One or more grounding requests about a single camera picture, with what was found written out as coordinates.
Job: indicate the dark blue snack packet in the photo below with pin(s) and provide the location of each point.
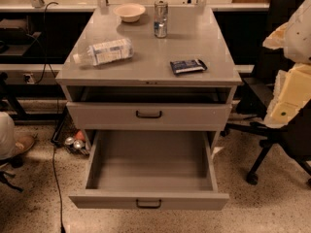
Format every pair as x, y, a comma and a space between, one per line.
187, 66

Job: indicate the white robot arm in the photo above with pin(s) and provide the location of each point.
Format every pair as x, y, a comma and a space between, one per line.
294, 38

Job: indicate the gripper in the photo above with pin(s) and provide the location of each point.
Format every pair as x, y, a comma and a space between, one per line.
299, 38

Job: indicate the silver can on floor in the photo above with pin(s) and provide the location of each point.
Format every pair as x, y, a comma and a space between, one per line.
78, 144
69, 141

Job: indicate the black office chair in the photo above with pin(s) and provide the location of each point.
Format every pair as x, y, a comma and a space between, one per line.
257, 93

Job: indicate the beige bowl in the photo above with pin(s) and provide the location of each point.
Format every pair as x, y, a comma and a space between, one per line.
129, 12

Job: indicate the wall power outlet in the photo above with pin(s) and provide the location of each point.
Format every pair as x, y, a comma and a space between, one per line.
28, 78

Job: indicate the grey top drawer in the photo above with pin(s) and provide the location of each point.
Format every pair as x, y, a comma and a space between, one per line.
149, 116

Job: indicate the silver drink can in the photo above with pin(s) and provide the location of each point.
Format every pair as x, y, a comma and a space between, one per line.
160, 18

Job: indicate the person's white trouser leg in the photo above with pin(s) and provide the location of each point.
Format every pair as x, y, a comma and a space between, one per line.
7, 137

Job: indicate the clear plastic water bottle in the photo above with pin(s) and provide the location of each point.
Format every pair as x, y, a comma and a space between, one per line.
105, 52

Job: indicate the grey drawer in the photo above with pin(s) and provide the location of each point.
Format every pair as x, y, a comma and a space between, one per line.
158, 170
149, 116

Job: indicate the person's brown shoe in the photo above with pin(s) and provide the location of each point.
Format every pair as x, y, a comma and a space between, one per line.
23, 144

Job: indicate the grey drawer cabinet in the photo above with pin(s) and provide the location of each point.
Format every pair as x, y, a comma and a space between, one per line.
147, 77

